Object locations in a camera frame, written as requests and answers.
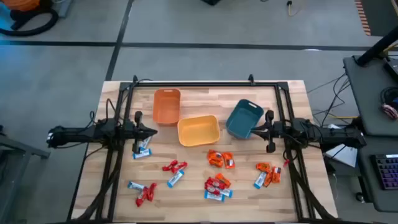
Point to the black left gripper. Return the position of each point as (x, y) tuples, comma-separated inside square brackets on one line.
[(136, 132)]

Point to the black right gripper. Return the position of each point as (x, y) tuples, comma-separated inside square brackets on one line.
[(275, 132)]

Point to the blue and white candy bar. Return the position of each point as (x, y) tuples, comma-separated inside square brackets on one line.
[(142, 153), (145, 143), (260, 180), (136, 186), (214, 196), (227, 193), (175, 178)]

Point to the red candy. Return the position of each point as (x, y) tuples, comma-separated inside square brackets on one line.
[(179, 167), (169, 165), (151, 191), (141, 196), (215, 182), (212, 189)]

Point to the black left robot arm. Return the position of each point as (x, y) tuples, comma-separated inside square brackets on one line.
[(77, 134)]

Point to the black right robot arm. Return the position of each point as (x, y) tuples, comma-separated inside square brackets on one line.
[(335, 137)]

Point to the teal plastic bin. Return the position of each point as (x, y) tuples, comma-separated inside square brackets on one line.
[(244, 119)]

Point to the orange plastic bin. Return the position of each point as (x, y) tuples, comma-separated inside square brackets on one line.
[(166, 109)]

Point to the yellow plastic bin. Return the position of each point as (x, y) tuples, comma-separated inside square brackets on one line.
[(199, 130)]

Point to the white paper sheet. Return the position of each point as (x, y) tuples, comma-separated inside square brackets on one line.
[(345, 155)]

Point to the dark grey desk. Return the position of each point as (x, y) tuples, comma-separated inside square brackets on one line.
[(365, 186)]

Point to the black caster wheel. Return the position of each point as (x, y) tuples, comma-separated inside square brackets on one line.
[(360, 197)]

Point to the grey metal stand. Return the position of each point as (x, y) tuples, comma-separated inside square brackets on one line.
[(25, 150)]

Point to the black headphones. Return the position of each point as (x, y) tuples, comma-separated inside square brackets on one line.
[(384, 91)]

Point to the black backlit keyboard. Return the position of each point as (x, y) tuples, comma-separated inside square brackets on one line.
[(387, 171)]

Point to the black equipment base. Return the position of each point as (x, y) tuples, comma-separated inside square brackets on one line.
[(211, 1)]

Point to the black desk device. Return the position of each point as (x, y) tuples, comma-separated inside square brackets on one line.
[(392, 69)]

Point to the grey floor box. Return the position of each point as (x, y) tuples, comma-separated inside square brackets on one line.
[(64, 7)]

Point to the black mat orange striped edge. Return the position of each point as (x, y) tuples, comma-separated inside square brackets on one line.
[(382, 15)]

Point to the black frame clamp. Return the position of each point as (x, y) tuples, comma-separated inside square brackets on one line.
[(134, 78), (251, 77)]

